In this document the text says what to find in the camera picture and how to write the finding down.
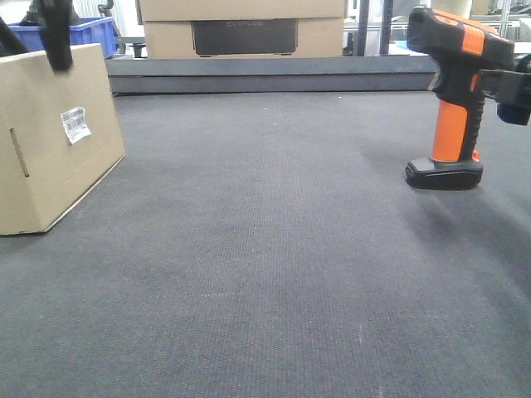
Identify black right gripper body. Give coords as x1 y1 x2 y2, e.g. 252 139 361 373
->
479 53 530 126

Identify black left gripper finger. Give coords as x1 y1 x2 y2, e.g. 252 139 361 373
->
36 0 73 71
0 18 29 57

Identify orange black barcode scanner gun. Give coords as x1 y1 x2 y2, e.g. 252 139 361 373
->
406 6 514 190

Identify brown cardboard package box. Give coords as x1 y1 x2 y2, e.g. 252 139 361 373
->
1 44 124 235

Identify blue plastic bin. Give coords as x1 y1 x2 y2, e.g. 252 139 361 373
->
8 17 118 58

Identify large stacked cardboard boxes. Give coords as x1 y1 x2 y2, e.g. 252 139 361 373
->
139 0 344 59

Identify black table edge rail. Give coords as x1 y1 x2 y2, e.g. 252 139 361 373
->
106 56 436 95

